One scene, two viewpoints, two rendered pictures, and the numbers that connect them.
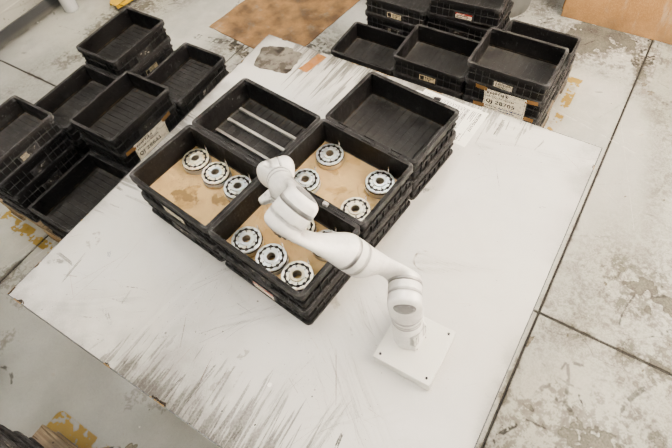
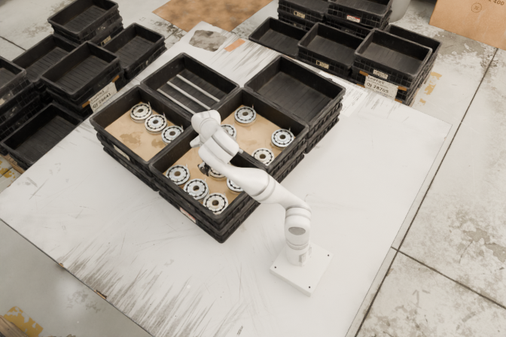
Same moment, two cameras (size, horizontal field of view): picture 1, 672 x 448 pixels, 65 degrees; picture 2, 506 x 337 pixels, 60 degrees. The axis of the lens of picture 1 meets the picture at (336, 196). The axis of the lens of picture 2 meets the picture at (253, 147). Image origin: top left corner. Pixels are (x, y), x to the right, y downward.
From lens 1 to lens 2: 0.16 m
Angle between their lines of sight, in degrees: 2
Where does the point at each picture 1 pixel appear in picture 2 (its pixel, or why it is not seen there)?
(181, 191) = (128, 135)
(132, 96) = (89, 61)
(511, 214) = (381, 169)
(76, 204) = (38, 143)
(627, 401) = (461, 322)
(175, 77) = (124, 49)
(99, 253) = (59, 179)
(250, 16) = (185, 6)
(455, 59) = (345, 51)
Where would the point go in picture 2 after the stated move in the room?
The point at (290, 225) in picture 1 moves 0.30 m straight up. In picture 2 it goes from (217, 158) to (208, 84)
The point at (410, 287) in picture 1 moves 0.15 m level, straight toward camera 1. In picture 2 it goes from (302, 214) to (297, 255)
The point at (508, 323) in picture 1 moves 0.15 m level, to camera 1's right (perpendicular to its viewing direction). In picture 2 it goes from (373, 250) to (409, 247)
